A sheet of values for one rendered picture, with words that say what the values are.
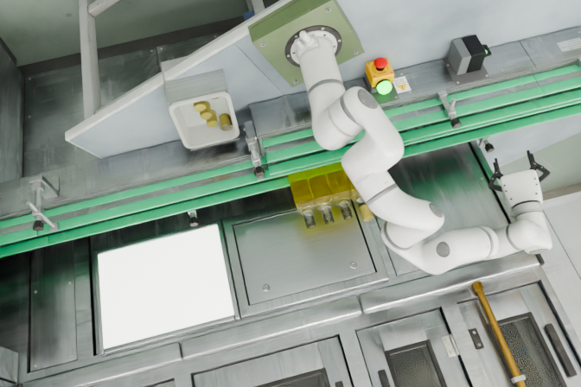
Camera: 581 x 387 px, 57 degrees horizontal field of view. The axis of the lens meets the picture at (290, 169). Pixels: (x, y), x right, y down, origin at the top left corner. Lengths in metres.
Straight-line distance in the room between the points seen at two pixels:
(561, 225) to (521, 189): 3.82
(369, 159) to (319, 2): 0.42
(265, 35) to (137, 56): 1.04
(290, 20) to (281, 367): 0.99
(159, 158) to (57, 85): 0.77
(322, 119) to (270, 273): 0.62
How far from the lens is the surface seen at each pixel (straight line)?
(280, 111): 1.65
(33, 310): 1.94
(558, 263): 5.29
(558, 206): 5.54
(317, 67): 1.36
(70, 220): 1.77
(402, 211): 1.23
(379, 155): 1.20
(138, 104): 1.63
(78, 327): 1.85
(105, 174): 1.78
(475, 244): 1.36
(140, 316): 1.75
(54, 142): 2.21
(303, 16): 1.38
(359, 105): 1.21
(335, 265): 1.71
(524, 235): 1.52
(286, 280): 1.70
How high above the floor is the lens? 1.80
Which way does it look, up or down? 31 degrees down
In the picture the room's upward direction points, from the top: 164 degrees clockwise
